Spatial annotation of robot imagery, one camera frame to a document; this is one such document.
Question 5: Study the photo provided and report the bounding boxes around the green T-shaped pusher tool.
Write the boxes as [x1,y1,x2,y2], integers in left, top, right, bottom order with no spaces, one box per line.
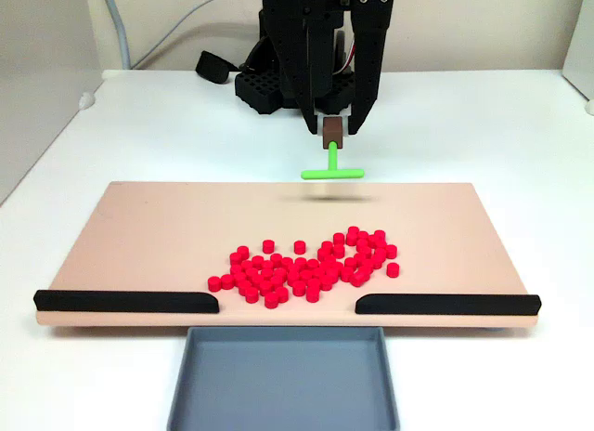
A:
[300,116,366,180]

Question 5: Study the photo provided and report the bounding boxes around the heap of red granules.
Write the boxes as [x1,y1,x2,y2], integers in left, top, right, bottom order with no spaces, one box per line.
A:
[229,225,389,300]

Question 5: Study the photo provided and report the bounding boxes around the white side panel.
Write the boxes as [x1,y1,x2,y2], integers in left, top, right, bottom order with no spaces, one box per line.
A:
[562,0,594,101]

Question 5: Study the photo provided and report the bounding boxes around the pink flat board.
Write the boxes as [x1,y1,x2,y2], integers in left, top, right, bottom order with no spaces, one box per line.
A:
[35,181,539,330]

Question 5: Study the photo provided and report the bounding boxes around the grey side panel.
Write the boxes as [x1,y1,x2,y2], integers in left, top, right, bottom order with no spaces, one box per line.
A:
[0,0,104,204]

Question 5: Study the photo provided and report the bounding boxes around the grey shallow tray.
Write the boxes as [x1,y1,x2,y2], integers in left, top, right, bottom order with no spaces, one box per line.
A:
[166,326,401,431]

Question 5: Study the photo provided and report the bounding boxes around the red white black wires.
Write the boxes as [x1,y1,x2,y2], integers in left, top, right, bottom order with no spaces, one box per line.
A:
[336,39,358,75]

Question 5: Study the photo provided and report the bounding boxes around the black strap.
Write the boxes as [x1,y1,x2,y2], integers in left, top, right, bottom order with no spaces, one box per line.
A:
[194,50,240,85]

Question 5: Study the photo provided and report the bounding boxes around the thin white cable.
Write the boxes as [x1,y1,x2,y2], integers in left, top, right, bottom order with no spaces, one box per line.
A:
[131,0,264,71]

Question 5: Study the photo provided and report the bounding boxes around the thick white cable conduit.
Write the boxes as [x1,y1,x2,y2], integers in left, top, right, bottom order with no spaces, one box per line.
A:
[99,0,133,71]

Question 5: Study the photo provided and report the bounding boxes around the black board edge rail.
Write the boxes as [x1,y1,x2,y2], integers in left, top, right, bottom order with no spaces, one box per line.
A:
[32,289,220,315]
[355,293,542,317]

